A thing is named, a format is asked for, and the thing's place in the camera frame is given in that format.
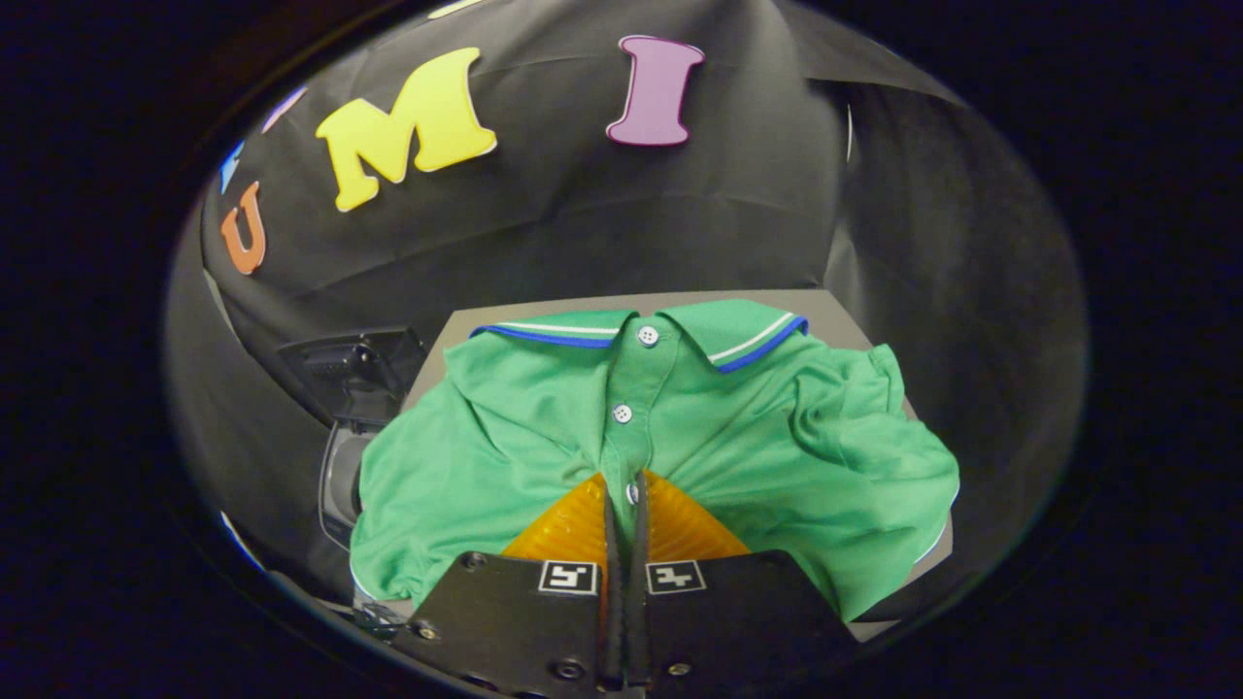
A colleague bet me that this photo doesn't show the green polo shirt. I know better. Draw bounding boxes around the green polo shirt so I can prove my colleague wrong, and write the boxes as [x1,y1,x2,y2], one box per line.
[350,298,962,622]

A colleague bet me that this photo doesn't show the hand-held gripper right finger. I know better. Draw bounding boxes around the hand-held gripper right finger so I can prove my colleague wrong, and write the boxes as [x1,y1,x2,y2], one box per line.
[626,469,860,695]

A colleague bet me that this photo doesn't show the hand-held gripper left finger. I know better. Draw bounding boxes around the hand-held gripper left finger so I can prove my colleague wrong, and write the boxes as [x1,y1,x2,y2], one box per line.
[393,473,627,699]

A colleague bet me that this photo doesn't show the dark washing machine lid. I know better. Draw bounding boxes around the dark washing machine lid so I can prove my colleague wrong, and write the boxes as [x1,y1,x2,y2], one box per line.
[277,327,428,428]

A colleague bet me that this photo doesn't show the grey small cabinet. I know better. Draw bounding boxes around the grey small cabinet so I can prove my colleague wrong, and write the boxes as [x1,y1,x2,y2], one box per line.
[403,288,955,644]

